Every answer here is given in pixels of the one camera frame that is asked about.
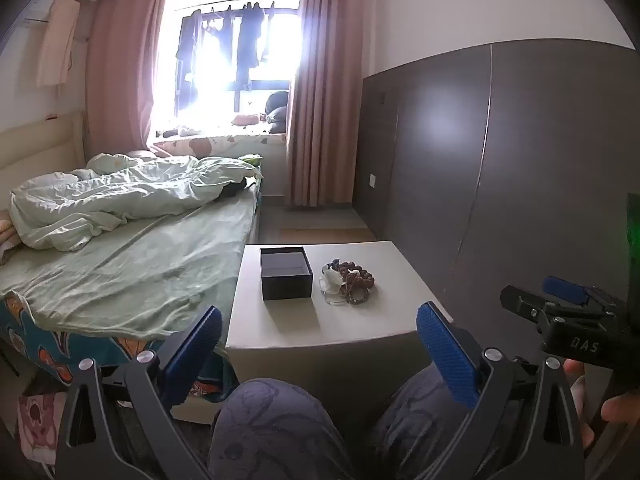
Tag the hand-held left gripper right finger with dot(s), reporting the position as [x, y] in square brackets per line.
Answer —
[445, 355]

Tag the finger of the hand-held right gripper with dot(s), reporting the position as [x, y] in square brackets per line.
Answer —
[520, 302]
[565, 287]

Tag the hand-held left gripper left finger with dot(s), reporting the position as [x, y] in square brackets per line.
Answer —
[200, 355]

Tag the black jewelry box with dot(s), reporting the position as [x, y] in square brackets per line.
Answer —
[285, 290]

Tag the person's right hand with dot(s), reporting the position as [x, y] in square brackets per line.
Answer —
[620, 407]

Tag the white square table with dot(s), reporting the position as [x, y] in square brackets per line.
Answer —
[280, 325]

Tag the green bed sheet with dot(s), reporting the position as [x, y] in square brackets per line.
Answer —
[150, 270]

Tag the person's left leg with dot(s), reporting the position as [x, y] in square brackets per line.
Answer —
[270, 430]

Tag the cartoon printed mattress cover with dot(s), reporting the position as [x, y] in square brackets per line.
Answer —
[45, 355]

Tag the pink printed cloth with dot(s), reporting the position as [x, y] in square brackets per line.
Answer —
[37, 420]

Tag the light green duvet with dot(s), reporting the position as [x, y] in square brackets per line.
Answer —
[125, 190]

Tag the floral windowsill cushion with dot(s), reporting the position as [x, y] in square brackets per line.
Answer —
[225, 145]

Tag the dark bag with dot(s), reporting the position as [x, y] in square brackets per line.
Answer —
[277, 110]

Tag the window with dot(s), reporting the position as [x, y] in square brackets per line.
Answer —
[225, 90]

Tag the pink curtain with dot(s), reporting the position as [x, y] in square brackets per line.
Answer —
[325, 85]
[125, 70]

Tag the dark hanging garment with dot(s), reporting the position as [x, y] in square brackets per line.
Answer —
[189, 45]
[250, 45]

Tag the cream hanging cloth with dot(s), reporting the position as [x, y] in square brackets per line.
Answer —
[57, 45]

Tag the dark grey wall panel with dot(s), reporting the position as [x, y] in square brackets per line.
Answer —
[500, 160]

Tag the wall socket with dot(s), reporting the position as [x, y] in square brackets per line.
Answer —
[372, 180]

